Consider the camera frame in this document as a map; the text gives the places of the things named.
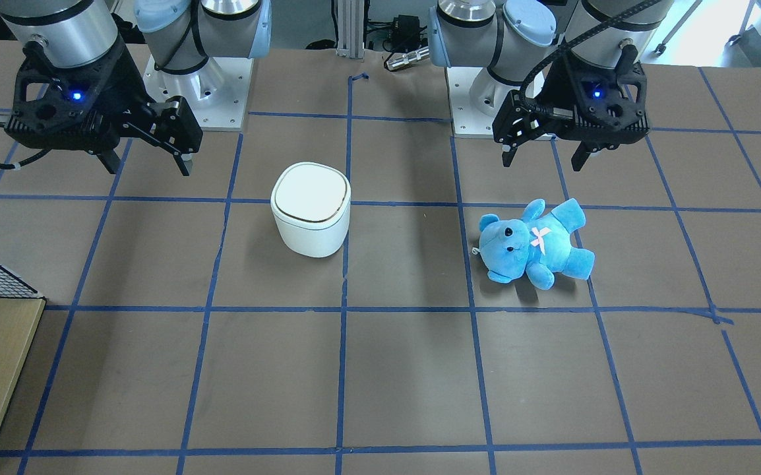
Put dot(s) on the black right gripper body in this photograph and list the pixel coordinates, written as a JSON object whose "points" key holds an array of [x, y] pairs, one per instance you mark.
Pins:
{"points": [[127, 84]]}

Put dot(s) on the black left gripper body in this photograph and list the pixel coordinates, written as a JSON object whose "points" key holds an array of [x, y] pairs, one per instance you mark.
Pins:
{"points": [[555, 86]]}

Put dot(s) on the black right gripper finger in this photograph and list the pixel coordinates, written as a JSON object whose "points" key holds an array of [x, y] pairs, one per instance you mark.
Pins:
{"points": [[110, 160], [184, 161]]}

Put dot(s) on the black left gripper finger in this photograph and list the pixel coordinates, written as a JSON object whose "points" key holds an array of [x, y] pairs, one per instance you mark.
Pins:
{"points": [[509, 150], [581, 155]]}

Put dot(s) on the white trash can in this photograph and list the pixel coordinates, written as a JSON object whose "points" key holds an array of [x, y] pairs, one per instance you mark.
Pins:
{"points": [[311, 205]]}

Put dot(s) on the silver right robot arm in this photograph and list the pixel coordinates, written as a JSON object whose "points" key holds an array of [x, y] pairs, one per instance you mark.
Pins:
{"points": [[181, 36]]}

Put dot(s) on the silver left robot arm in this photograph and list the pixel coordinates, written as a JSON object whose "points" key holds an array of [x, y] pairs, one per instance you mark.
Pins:
{"points": [[518, 41]]}

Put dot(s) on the blue teddy bear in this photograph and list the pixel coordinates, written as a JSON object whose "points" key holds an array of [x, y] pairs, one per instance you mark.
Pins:
{"points": [[536, 245]]}

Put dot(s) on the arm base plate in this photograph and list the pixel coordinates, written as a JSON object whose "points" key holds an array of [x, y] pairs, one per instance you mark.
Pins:
{"points": [[475, 98], [218, 93]]}

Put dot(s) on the aluminium frame post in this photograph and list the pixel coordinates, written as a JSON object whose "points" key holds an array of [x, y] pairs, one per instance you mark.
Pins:
{"points": [[350, 17]]}

